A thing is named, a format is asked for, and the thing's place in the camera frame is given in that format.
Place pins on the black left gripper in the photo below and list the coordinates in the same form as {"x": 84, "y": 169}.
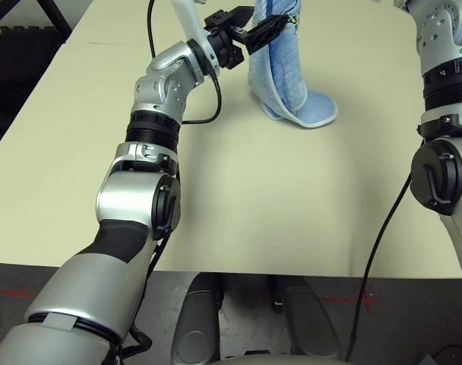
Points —
{"x": 227, "y": 38}

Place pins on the light blue towel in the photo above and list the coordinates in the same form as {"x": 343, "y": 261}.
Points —
{"x": 288, "y": 76}

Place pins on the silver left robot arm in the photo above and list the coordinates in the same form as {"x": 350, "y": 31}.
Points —
{"x": 140, "y": 197}

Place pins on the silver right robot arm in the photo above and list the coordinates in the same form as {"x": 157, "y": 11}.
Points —
{"x": 443, "y": 49}

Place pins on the black foam floor mat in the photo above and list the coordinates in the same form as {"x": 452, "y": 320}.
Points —
{"x": 18, "y": 76}

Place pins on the black right robot foot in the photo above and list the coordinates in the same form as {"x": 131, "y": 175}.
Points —
{"x": 277, "y": 292}

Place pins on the black robot foot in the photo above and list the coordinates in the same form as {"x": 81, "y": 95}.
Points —
{"x": 219, "y": 291}
{"x": 277, "y": 292}

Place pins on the black left robot foot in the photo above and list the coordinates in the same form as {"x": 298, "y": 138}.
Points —
{"x": 219, "y": 291}

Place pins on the grey robot torso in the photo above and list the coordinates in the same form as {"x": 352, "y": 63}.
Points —
{"x": 284, "y": 361}

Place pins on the small grey blue box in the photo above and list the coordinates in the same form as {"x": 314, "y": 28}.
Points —
{"x": 428, "y": 360}

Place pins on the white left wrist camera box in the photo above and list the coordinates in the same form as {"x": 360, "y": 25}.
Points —
{"x": 189, "y": 19}

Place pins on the black metal frame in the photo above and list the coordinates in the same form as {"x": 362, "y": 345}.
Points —
{"x": 56, "y": 19}

